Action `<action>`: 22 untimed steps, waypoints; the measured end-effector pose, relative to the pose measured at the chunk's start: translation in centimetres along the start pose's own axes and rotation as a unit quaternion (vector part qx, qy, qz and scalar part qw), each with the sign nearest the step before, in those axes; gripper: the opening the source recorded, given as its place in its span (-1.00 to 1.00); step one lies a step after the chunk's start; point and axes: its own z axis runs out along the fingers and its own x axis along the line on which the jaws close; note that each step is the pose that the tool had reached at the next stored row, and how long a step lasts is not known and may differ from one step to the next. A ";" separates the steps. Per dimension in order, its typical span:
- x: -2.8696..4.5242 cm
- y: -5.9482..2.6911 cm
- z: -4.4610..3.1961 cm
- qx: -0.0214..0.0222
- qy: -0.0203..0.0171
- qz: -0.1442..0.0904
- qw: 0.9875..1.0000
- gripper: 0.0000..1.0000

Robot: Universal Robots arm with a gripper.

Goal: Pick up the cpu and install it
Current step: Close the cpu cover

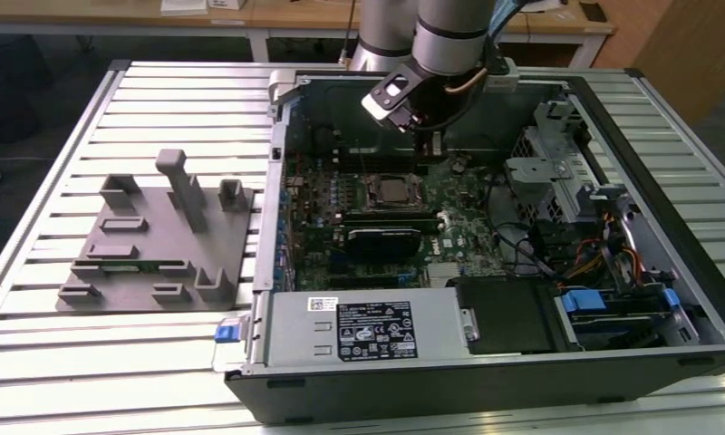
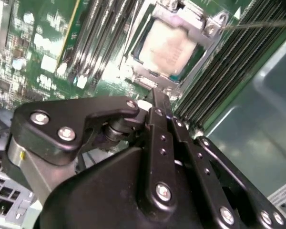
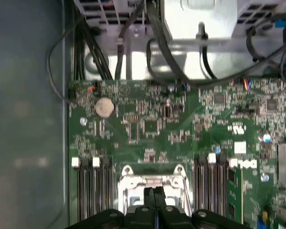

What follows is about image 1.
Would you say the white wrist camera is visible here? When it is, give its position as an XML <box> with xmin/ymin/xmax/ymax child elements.
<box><xmin>360</xmin><ymin>71</ymin><xmax>422</xmax><ymax>135</ymax></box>

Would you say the blue disk carrier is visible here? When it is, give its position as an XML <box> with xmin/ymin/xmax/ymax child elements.
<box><xmin>562</xmin><ymin>289</ymin><xmax>609</xmax><ymax>314</ymax></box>

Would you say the CPU socket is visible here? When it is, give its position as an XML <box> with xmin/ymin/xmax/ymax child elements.
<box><xmin>360</xmin><ymin>173</ymin><xmax>430</xmax><ymax>214</ymax></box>

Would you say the green motherboard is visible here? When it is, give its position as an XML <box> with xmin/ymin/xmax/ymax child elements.
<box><xmin>280</xmin><ymin>151</ymin><xmax>524</xmax><ymax>291</ymax></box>

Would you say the black graphics card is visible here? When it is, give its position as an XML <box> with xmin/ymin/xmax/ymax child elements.
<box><xmin>344</xmin><ymin>226</ymin><xmax>425</xmax><ymax>263</ymax></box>

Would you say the coloured power wire bundle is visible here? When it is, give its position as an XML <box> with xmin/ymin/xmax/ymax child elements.
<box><xmin>558</xmin><ymin>239</ymin><xmax>648</xmax><ymax>289</ymax></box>

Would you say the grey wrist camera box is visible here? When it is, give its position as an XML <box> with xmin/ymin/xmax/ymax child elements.
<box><xmin>481</xmin><ymin>57</ymin><xmax>520</xmax><ymax>92</ymax></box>

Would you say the grey parts rack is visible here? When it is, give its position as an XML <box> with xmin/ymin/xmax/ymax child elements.
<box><xmin>56</xmin><ymin>148</ymin><xmax>261</xmax><ymax>314</ymax></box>

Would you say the metal disk bay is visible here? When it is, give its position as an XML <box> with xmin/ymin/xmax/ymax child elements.
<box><xmin>553</xmin><ymin>285</ymin><xmax>702</xmax><ymax>353</ymax></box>

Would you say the long black RAM slot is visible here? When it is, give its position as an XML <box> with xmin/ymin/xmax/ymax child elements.
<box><xmin>340</xmin><ymin>208</ymin><xmax>446</xmax><ymax>222</ymax></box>
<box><xmin>341</xmin><ymin>217</ymin><xmax>444</xmax><ymax>230</ymax></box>

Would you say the black PC case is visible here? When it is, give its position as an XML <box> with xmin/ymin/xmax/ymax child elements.
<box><xmin>208</xmin><ymin>67</ymin><xmax>725</xmax><ymax>425</ymax></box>

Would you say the black plastic shroud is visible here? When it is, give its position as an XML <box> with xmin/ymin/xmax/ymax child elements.
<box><xmin>446</xmin><ymin>276</ymin><xmax>573</xmax><ymax>355</ymax></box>

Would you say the black clipped RAM slot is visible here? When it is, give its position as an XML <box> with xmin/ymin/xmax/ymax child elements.
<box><xmin>332</xmin><ymin>156</ymin><xmax>432</xmax><ymax>164</ymax></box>
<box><xmin>334</xmin><ymin>166</ymin><xmax>432</xmax><ymax>176</ymax></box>

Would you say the metal drive cage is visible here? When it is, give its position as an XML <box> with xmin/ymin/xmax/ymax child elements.
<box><xmin>504</xmin><ymin>100</ymin><xmax>612</xmax><ymax>223</ymax></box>

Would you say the silver power supply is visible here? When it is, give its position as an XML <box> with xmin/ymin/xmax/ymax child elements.
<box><xmin>256</xmin><ymin>289</ymin><xmax>480</xmax><ymax>366</ymax></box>

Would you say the wooden cabinet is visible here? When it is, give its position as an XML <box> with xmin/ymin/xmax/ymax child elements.
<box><xmin>594</xmin><ymin>0</ymin><xmax>725</xmax><ymax>132</ymax></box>

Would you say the green RAM stick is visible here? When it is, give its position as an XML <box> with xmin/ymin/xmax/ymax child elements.
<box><xmin>98</xmin><ymin>264</ymin><xmax>158</xmax><ymax>276</ymax></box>

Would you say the wooden desk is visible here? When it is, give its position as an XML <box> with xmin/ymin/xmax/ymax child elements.
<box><xmin>0</xmin><ymin>0</ymin><xmax>617</xmax><ymax>64</ymax></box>

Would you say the blue case latch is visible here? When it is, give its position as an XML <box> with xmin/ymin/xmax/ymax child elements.
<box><xmin>213</xmin><ymin>316</ymin><xmax>244</xmax><ymax>344</ymax></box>

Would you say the white paper sheet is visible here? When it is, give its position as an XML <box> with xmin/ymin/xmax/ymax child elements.
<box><xmin>160</xmin><ymin>0</ymin><xmax>210</xmax><ymax>15</ymax></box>

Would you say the small silver heatsink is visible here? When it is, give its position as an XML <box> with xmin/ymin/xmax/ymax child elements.
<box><xmin>428</xmin><ymin>264</ymin><xmax>462</xmax><ymax>285</ymax></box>

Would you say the silver CPU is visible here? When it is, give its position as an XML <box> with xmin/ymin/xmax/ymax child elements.
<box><xmin>378</xmin><ymin>178</ymin><xmax>422</xmax><ymax>204</ymax></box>

